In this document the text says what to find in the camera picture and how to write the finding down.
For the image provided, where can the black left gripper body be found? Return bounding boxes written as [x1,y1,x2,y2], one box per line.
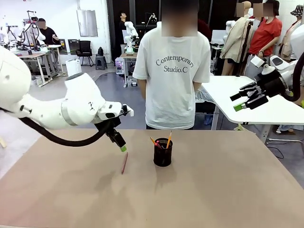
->
[102,118,121,141]

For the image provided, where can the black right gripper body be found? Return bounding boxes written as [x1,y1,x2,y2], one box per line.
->
[255,70,289,98]

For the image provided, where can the pink pen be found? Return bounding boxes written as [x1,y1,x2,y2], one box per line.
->
[121,152,129,175]

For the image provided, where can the black mesh pen holder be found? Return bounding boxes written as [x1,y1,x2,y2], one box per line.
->
[153,137,173,167]

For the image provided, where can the white curved table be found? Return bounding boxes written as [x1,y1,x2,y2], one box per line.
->
[198,75,304,144]

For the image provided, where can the mannequin with bucket hat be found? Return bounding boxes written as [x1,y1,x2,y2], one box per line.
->
[279,4,304,64]

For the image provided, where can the person in red T-shirt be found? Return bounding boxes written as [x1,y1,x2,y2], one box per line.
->
[248,0,283,63]

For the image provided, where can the mannequin with beige coat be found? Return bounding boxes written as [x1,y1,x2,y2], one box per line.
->
[219,1,255,76]

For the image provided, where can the person in white T-shirt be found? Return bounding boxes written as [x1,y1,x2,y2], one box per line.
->
[132,0,211,130]

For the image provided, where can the grey stacked stools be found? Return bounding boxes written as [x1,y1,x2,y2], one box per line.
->
[95,47,108,70]

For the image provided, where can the white air purifier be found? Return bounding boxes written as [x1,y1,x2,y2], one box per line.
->
[65,59,82,77]

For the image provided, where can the small wooden table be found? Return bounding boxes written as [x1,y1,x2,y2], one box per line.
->
[118,52,139,88]

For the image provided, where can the black office chair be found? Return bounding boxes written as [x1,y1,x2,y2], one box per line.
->
[75,40,95,67]

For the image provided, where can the standing person in black clothes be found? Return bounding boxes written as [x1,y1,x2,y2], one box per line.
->
[118,12,129,57]

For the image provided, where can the white workbench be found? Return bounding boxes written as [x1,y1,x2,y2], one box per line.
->
[14,45,65,86]

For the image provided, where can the man in black shirt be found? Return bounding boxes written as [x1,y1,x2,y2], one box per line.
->
[37,18,59,46]

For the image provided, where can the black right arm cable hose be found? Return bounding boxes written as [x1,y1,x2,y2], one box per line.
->
[284,51,304,103]

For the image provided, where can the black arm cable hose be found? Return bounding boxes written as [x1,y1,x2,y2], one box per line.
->
[284,51,304,103]
[20,117,112,147]

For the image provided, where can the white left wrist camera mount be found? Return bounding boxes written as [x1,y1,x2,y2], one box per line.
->
[120,104,134,117]

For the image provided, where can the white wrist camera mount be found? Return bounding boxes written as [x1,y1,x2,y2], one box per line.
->
[120,104,134,117]
[251,55,276,76]

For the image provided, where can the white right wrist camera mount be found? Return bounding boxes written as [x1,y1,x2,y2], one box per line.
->
[251,55,276,76]

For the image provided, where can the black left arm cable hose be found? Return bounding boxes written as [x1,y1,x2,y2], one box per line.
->
[20,117,112,147]

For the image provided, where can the silver wall panel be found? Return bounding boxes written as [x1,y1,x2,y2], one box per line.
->
[76,9,99,38]

